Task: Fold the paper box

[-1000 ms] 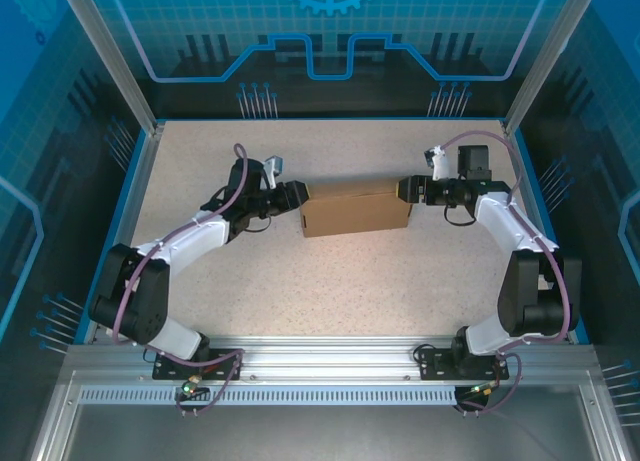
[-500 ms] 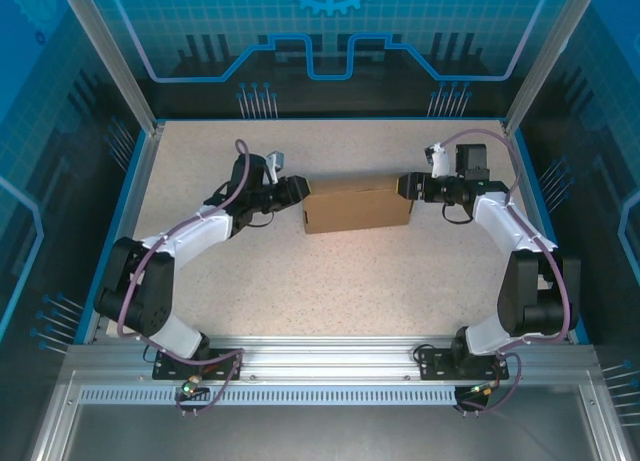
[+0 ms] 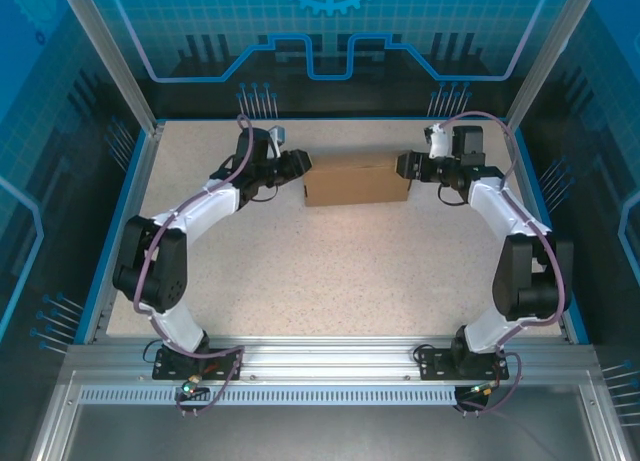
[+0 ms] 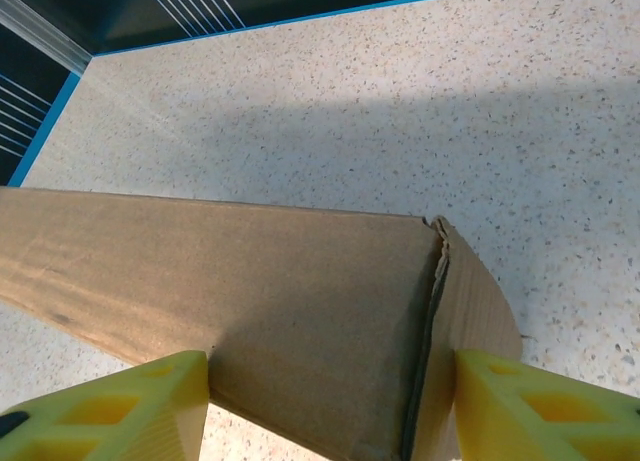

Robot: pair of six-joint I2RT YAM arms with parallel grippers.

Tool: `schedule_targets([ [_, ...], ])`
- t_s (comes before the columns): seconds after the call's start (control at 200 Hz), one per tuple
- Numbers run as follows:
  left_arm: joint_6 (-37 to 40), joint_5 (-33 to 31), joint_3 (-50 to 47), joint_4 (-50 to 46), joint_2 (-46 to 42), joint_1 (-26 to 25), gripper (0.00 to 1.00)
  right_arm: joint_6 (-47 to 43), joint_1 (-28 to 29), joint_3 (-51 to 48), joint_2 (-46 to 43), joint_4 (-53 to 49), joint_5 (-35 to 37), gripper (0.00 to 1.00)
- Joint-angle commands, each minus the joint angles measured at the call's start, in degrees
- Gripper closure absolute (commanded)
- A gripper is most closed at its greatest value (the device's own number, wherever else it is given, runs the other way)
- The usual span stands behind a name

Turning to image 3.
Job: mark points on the brown cardboard box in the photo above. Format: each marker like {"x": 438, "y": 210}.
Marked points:
{"x": 355, "y": 183}

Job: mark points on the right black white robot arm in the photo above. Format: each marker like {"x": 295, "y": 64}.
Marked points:
{"x": 520, "y": 276}

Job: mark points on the yellow power connector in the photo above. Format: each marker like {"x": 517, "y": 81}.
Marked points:
{"x": 487, "y": 389}
{"x": 192, "y": 381}

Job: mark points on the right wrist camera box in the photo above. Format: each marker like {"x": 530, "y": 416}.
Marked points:
{"x": 440, "y": 141}

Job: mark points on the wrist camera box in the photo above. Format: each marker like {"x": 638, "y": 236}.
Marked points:
{"x": 278, "y": 133}
{"x": 440, "y": 141}

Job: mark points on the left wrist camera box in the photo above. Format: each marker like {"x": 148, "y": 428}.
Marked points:
{"x": 278, "y": 133}

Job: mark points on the aluminium side rail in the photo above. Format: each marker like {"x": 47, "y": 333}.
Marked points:
{"x": 527, "y": 193}
{"x": 128, "y": 231}

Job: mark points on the aluminium frame post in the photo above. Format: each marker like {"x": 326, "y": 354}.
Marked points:
{"x": 122, "y": 71}
{"x": 541, "y": 71}

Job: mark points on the blue table edge frame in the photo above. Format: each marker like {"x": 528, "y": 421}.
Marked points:
{"x": 123, "y": 206}

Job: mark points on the aluminium mounting rail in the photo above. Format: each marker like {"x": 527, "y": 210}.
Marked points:
{"x": 325, "y": 356}

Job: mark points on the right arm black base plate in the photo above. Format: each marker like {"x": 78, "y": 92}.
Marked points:
{"x": 435, "y": 366}

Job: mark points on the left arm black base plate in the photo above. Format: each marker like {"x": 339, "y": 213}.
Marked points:
{"x": 170, "y": 368}

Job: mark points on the grey metal tray frame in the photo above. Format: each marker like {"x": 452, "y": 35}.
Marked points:
{"x": 325, "y": 431}

